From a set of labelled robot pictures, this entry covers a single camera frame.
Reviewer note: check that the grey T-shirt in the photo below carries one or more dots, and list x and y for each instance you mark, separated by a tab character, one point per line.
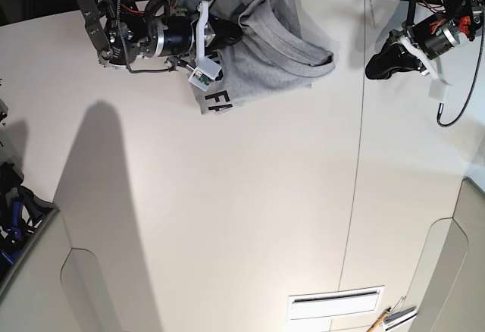
270	58

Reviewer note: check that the white slotted vent plate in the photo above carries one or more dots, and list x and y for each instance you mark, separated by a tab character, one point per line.
339	304

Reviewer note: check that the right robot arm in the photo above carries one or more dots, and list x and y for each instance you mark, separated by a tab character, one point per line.
123	30

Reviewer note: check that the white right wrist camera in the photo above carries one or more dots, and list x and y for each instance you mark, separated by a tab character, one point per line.
204	74

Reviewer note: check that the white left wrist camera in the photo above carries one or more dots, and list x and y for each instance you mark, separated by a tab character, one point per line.
439	90

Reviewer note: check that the blue and black clutter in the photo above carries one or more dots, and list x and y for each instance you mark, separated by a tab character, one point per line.
21	213

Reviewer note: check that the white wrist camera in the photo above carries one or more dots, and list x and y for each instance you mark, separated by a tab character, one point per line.
204	74
439	90

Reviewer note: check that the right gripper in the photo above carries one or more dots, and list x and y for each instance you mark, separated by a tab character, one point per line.
173	30

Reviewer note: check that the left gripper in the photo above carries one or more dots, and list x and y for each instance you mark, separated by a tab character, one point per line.
434	36

